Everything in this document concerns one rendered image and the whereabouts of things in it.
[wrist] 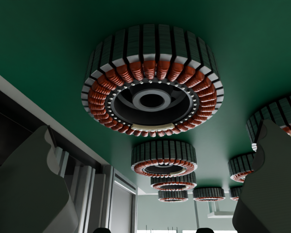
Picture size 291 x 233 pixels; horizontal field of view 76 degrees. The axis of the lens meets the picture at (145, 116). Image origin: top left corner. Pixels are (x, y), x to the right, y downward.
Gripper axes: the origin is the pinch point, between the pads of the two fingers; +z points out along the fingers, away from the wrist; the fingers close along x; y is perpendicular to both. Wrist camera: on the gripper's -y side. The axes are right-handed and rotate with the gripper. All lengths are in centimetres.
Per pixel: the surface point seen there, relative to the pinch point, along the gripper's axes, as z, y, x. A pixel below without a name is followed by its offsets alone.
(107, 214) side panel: 11.4, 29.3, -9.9
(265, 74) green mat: 5.4, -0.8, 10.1
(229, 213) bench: 147, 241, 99
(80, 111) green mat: 8.1, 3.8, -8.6
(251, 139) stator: 7.2, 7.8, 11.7
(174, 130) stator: 3.9, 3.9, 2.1
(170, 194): 32, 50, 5
